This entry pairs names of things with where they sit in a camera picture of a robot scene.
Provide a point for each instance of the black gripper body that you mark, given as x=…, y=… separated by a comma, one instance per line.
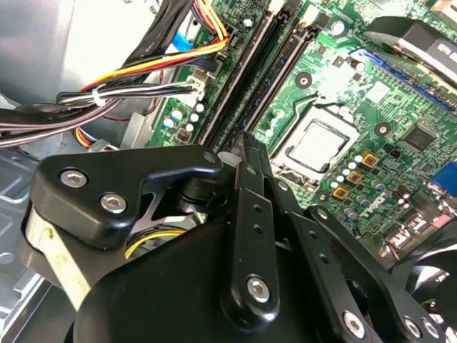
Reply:
x=160, y=293

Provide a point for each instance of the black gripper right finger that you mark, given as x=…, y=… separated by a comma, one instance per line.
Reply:
x=310, y=250

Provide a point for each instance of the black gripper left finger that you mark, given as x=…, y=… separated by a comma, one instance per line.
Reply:
x=89, y=178

